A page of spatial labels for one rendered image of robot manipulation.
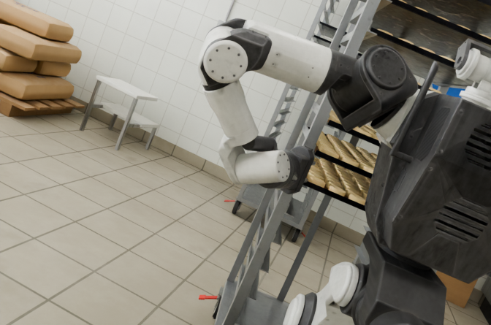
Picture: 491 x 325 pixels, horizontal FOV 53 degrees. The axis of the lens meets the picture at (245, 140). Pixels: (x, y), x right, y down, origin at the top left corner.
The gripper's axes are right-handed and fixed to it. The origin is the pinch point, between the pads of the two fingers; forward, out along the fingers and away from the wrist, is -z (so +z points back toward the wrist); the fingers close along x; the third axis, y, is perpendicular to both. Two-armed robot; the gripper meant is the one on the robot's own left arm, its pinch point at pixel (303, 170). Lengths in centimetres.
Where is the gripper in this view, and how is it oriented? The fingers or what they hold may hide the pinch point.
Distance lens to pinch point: 123.5
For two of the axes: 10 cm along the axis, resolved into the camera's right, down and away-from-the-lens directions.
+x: 3.9, -9.1, -1.6
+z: -5.2, -0.7, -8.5
